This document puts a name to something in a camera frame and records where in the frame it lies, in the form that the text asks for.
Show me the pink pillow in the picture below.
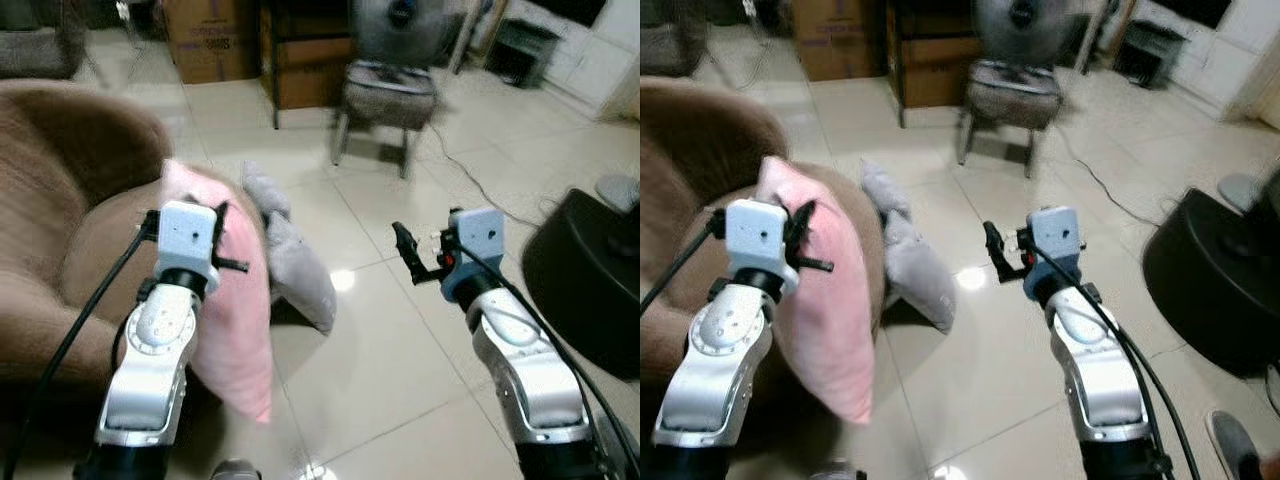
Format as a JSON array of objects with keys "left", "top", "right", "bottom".
[
  {"left": 756, "top": 154, "right": 878, "bottom": 427},
  {"left": 160, "top": 157, "right": 274, "bottom": 425}
]

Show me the small black stand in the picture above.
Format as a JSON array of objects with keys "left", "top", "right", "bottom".
[
  {"left": 484, "top": 18, "right": 562, "bottom": 90},
  {"left": 1111, "top": 19, "right": 1187, "bottom": 90}
]

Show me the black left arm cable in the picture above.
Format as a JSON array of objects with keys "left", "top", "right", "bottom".
[
  {"left": 640, "top": 213, "right": 728, "bottom": 313},
  {"left": 0, "top": 213, "right": 162, "bottom": 480}
]

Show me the brown plush sofa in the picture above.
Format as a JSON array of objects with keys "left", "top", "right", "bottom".
[
  {"left": 640, "top": 77, "right": 888, "bottom": 406},
  {"left": 0, "top": 79, "right": 273, "bottom": 406}
]

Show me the grey disc base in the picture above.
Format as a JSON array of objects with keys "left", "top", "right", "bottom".
[
  {"left": 594, "top": 174, "right": 641, "bottom": 213},
  {"left": 1217, "top": 171, "right": 1280, "bottom": 214}
]

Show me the grey pillow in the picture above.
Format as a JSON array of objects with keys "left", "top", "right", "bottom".
[
  {"left": 240, "top": 161, "right": 339, "bottom": 335},
  {"left": 860, "top": 159, "right": 959, "bottom": 335}
]

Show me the black floor cable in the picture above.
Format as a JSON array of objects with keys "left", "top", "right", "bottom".
[
  {"left": 428, "top": 124, "right": 547, "bottom": 228},
  {"left": 1052, "top": 124, "right": 1163, "bottom": 228}
]

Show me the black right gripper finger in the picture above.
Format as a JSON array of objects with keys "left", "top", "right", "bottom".
[
  {"left": 391, "top": 221, "right": 421, "bottom": 276},
  {"left": 983, "top": 220, "right": 1009, "bottom": 276}
]

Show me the grey seat metal-frame chair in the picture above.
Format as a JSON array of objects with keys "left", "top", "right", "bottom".
[
  {"left": 955, "top": 57, "right": 1065, "bottom": 180},
  {"left": 330, "top": 58, "right": 442, "bottom": 180}
]

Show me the white low cabinet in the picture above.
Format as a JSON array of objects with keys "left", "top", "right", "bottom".
[
  {"left": 1130, "top": 0, "right": 1280, "bottom": 113},
  {"left": 500, "top": 0, "right": 641, "bottom": 123}
]

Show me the round grey mesh fan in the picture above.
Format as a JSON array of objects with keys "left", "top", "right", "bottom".
[
  {"left": 971, "top": 0, "right": 1078, "bottom": 67},
  {"left": 349, "top": 0, "right": 448, "bottom": 67}
]

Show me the grey shoe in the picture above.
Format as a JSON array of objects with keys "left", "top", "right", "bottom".
[{"left": 1204, "top": 409, "right": 1269, "bottom": 480}]

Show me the black round pouf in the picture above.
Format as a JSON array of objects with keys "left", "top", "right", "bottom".
[
  {"left": 1142, "top": 187, "right": 1280, "bottom": 378},
  {"left": 521, "top": 187, "right": 641, "bottom": 383}
]

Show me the plain brown cardboard box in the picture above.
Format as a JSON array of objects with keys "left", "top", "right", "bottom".
[
  {"left": 274, "top": 37, "right": 352, "bottom": 110},
  {"left": 902, "top": 37, "right": 977, "bottom": 110}
]

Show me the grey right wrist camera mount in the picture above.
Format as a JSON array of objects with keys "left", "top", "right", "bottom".
[
  {"left": 1022, "top": 206, "right": 1084, "bottom": 303},
  {"left": 440, "top": 207, "right": 505, "bottom": 303}
]

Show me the cardboard box purple print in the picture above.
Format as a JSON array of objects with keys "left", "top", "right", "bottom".
[
  {"left": 162, "top": 0, "right": 264, "bottom": 85},
  {"left": 789, "top": 0, "right": 892, "bottom": 84}
]

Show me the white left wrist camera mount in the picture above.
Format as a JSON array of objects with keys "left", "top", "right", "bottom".
[
  {"left": 725, "top": 198, "right": 800, "bottom": 293},
  {"left": 155, "top": 200, "right": 222, "bottom": 278}
]

